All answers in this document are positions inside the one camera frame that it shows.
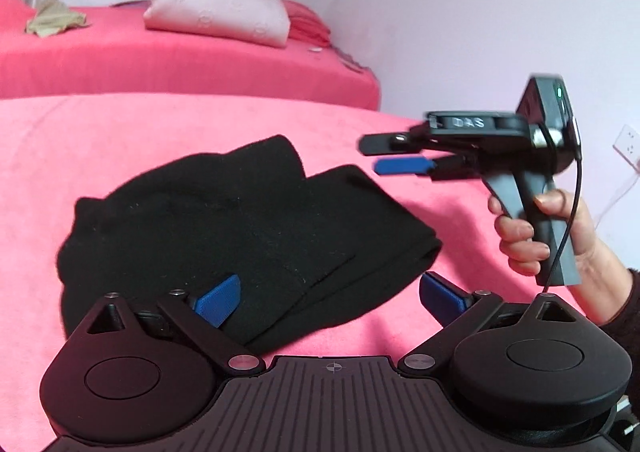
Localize black pants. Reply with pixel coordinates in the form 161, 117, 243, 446
56, 136, 442, 354

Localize pink bed blanket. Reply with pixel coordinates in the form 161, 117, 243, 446
1, 0, 381, 111
0, 92, 601, 452

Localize far pink bed blanket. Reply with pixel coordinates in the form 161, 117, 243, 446
1, 0, 381, 111

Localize folded red blanket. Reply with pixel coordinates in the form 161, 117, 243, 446
282, 0, 331, 48

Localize white wall socket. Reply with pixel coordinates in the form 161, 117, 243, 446
613, 125, 640, 167

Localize beige cloth on bed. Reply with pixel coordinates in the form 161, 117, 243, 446
25, 0, 89, 38

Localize near pink bed blanket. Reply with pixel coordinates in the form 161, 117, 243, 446
0, 92, 601, 452

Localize person's right hand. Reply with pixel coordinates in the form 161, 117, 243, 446
488, 188, 632, 326

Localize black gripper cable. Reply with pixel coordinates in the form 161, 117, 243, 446
537, 118, 585, 303

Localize dark sleeve forearm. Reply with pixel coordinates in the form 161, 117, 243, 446
602, 269, 640, 373

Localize white pillow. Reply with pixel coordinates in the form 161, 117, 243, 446
143, 0, 291, 48

